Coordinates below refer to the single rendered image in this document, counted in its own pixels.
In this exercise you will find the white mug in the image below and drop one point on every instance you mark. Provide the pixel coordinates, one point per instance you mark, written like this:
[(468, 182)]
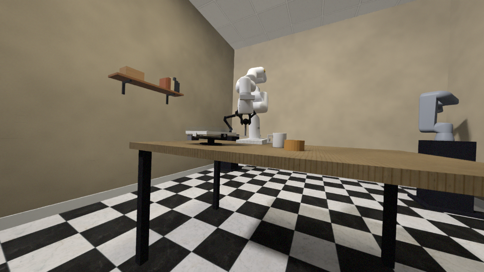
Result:
[(278, 139)]

